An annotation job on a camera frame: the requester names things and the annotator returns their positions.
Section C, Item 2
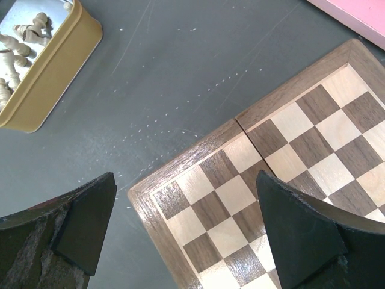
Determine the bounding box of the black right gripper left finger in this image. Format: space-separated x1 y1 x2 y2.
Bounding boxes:
1 172 116 288

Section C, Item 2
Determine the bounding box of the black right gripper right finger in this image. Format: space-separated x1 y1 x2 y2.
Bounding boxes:
256 170 384 288

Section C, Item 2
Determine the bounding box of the wooden chess board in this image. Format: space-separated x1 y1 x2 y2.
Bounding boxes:
128 39 384 288

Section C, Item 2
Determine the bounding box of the white chess piece in tin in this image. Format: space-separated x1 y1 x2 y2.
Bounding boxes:
0 34 31 57
13 12 49 46
1 49 20 91
0 78 11 111

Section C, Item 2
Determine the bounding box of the gold metal tin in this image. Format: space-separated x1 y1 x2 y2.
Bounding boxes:
1 1 103 133

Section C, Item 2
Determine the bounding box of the pink three-tier shelf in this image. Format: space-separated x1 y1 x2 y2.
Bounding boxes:
308 0 384 49

